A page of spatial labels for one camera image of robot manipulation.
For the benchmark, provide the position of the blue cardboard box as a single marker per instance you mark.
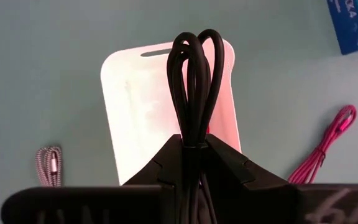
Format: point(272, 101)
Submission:
point(350, 28)

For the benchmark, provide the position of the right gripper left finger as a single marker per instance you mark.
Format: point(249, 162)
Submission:
point(162, 168)

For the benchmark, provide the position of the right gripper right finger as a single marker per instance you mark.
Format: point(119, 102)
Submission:
point(228, 168)

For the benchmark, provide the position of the white plastic bin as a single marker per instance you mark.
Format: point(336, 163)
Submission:
point(135, 109)

